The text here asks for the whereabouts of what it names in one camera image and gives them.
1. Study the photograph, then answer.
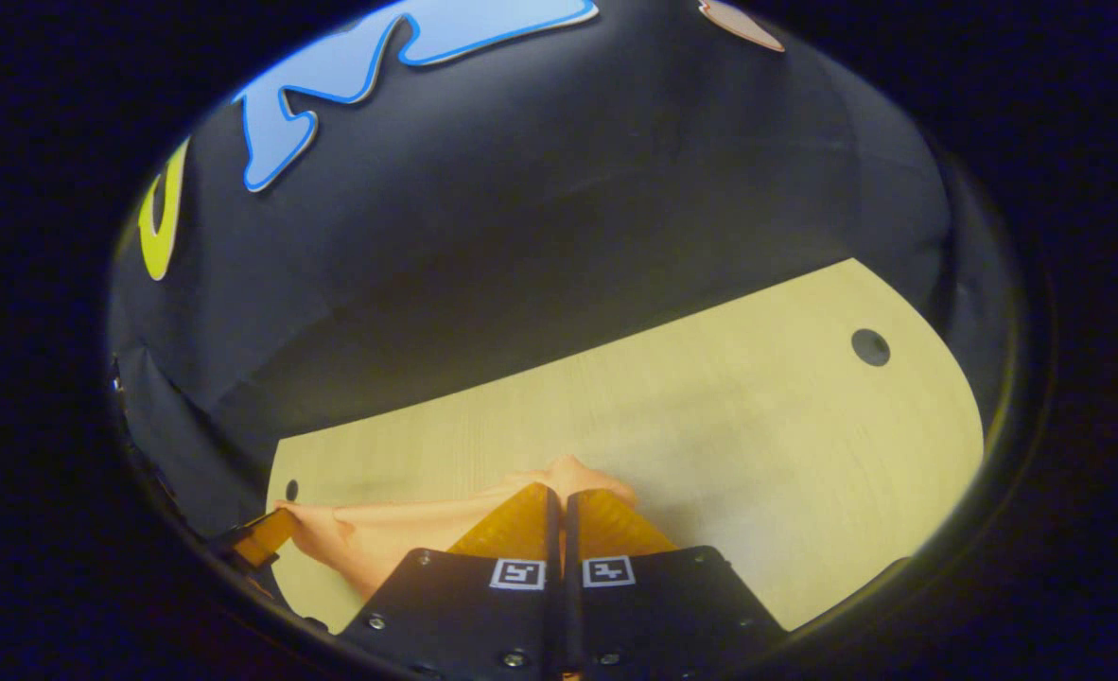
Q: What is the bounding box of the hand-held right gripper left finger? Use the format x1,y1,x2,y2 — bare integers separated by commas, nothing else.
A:
340,482,562,681

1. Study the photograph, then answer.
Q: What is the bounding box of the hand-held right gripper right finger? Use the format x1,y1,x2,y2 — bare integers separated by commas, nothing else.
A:
565,488,789,681

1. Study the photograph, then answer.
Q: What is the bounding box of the orange T-shirt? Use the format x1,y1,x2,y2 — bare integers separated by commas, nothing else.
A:
275,454,638,602

